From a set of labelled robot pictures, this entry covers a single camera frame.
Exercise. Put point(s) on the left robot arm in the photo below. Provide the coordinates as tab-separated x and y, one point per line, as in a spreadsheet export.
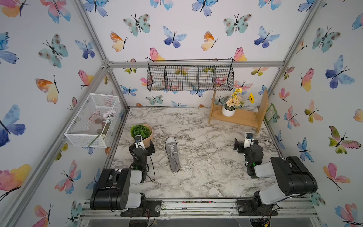
112	191

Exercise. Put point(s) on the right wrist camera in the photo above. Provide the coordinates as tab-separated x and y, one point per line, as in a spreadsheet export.
249	137

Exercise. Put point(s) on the green plant in terracotta pot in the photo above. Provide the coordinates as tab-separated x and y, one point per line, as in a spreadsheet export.
143	130

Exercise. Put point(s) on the white shoelace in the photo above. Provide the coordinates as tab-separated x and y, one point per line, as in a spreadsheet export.
173	158

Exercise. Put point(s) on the grey canvas sneaker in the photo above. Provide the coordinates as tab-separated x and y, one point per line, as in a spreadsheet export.
171	149

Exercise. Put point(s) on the black wire wall basket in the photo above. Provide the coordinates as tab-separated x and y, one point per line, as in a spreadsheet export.
190	75

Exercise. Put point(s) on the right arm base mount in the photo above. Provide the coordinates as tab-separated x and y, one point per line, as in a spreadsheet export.
251	207

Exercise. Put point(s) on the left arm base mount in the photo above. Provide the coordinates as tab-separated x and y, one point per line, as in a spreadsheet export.
148	208

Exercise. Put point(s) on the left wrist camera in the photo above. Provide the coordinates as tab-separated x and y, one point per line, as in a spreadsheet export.
139	141

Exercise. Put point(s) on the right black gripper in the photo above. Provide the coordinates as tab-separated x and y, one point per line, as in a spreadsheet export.
240	146

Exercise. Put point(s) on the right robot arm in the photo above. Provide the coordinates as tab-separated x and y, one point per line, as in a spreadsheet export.
293	178

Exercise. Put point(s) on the wooden shelf rack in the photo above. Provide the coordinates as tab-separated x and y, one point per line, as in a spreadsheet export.
242	117

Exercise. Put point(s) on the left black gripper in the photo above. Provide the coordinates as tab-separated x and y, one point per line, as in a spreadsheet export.
148	151

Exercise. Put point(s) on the green framed wall card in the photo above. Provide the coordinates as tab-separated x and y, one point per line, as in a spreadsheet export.
272	114

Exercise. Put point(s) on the white mesh wall basket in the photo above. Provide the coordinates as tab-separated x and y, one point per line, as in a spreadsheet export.
95	121

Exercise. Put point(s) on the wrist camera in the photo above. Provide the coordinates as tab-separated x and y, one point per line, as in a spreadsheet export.
249	137
139	141

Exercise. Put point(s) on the aluminium front rail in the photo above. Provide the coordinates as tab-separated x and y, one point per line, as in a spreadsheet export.
228	208

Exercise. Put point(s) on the flowers in white pot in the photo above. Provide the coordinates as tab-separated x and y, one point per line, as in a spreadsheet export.
236	102

